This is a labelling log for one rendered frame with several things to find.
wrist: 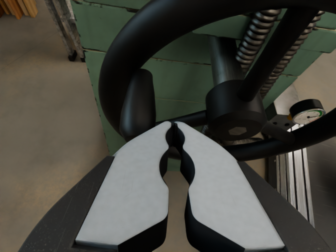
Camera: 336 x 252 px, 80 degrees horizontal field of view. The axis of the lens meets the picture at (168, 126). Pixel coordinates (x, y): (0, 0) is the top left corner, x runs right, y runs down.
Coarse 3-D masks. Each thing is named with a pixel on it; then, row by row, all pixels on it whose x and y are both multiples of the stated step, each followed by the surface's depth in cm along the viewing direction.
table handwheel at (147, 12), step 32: (160, 0) 12; (192, 0) 11; (224, 0) 11; (256, 0) 11; (288, 0) 11; (320, 0) 11; (128, 32) 13; (160, 32) 12; (288, 32) 13; (128, 64) 15; (224, 64) 24; (256, 64) 16; (224, 96) 20; (256, 96) 20; (224, 128) 21; (256, 128) 21; (320, 128) 25
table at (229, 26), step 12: (216, 24) 22; (228, 24) 22; (240, 24) 22; (276, 24) 22; (216, 36) 24; (228, 36) 23; (240, 36) 23; (312, 36) 23; (324, 36) 23; (300, 48) 25; (312, 48) 25; (324, 48) 25
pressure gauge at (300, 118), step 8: (296, 104) 44; (304, 104) 43; (312, 104) 42; (320, 104) 43; (296, 112) 44; (304, 112) 43; (312, 112) 43; (320, 112) 43; (296, 120) 46; (304, 120) 46; (312, 120) 46
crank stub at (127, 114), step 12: (144, 72) 15; (132, 84) 15; (144, 84) 15; (132, 96) 14; (144, 96) 14; (132, 108) 13; (144, 108) 13; (120, 120) 14; (132, 120) 13; (144, 120) 13; (120, 132) 14; (132, 132) 13
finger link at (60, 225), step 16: (112, 160) 9; (96, 176) 8; (80, 192) 7; (96, 192) 7; (64, 208) 7; (80, 208) 7; (48, 224) 6; (64, 224) 6; (80, 224) 6; (32, 240) 6; (48, 240) 6; (64, 240) 6
